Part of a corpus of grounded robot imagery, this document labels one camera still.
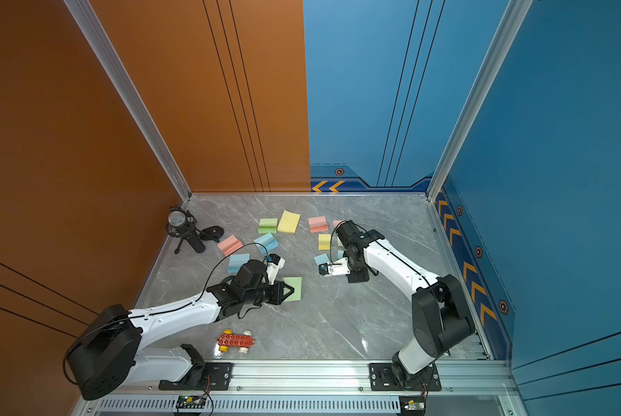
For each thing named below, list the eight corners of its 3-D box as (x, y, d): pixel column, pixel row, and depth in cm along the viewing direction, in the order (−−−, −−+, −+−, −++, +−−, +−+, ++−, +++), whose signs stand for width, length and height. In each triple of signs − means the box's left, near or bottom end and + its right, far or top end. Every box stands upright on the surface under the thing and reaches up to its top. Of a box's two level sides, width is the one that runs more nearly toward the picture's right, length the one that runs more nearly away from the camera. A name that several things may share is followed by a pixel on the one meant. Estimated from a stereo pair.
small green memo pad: (258, 233, 109) (257, 230, 107) (260, 221, 113) (259, 217, 112) (276, 233, 109) (276, 230, 107) (278, 221, 113) (277, 217, 111)
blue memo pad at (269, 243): (262, 255, 102) (261, 252, 100) (255, 243, 105) (254, 240, 103) (279, 246, 104) (279, 243, 102) (272, 235, 108) (271, 231, 106)
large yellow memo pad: (277, 231, 110) (277, 227, 108) (284, 213, 116) (283, 210, 114) (295, 233, 109) (294, 230, 107) (300, 215, 115) (300, 212, 113)
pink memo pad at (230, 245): (218, 248, 104) (216, 244, 102) (234, 237, 107) (233, 233, 106) (227, 257, 101) (225, 254, 99) (243, 246, 105) (241, 242, 103)
